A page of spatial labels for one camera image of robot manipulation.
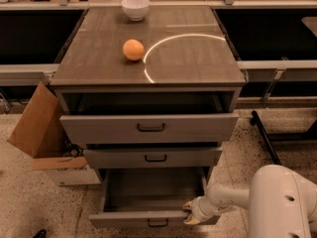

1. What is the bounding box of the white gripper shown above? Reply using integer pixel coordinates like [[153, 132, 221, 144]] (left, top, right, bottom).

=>
[[182, 196, 216, 225]]

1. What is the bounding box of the grey bottom drawer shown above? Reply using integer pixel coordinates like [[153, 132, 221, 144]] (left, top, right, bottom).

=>
[[89, 167, 207, 228]]

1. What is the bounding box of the grey drawer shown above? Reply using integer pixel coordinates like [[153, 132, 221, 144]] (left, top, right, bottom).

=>
[[84, 147, 222, 169], [89, 167, 207, 228], [60, 113, 238, 145]]

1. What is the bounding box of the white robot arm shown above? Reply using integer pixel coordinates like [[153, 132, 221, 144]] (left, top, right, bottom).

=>
[[183, 165, 317, 238]]

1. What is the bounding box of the grey middle drawer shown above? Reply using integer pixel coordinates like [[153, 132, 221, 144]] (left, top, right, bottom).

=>
[[84, 147, 222, 169]]

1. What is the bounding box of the grey top drawer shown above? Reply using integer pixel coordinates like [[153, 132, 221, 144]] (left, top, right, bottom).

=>
[[60, 113, 238, 145]]

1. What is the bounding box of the grey drawer cabinet wooden top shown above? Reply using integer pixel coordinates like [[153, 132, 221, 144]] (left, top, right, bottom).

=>
[[50, 5, 248, 193]]

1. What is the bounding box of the open cardboard box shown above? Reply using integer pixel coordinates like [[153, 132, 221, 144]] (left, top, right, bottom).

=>
[[8, 82, 99, 185]]

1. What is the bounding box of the black object on floor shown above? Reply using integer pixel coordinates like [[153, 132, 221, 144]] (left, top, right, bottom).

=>
[[33, 229, 47, 238]]

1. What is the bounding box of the orange fruit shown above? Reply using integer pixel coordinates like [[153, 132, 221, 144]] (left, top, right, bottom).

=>
[[123, 39, 145, 61]]

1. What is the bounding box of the white ceramic bowl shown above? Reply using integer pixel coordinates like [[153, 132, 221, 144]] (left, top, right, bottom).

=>
[[121, 0, 150, 21]]

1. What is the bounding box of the metal table bracket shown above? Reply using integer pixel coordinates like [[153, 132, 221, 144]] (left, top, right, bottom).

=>
[[262, 68, 284, 103]]

